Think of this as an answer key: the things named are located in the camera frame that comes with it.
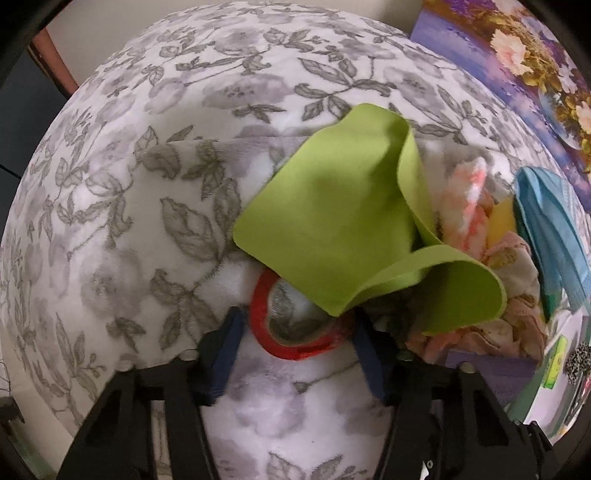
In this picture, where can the black white scrunchie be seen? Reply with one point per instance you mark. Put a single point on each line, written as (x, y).
(579, 364)

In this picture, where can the blue face mask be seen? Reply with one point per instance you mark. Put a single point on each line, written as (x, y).
(545, 221)

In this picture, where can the pink white fluffy towel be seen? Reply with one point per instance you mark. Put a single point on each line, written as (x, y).
(466, 207)

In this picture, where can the purple cloth pouch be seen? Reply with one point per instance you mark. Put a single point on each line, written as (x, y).
(489, 376)

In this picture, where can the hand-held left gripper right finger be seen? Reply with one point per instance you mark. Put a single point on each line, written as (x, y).
(371, 369)

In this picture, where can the lime green cloth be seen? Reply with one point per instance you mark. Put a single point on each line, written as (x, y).
(332, 217)

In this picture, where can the flower painting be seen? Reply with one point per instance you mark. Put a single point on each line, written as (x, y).
(521, 69)

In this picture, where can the teal tray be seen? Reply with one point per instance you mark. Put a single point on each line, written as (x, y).
(524, 404)

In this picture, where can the red tape roll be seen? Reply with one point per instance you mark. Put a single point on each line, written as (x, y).
(295, 347)

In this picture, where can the grey floral blanket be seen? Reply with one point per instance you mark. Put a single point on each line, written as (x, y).
(138, 184)

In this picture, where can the beige floral cloth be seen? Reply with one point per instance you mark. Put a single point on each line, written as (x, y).
(512, 277)

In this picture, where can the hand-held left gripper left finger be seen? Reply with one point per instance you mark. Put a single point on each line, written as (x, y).
(226, 355)

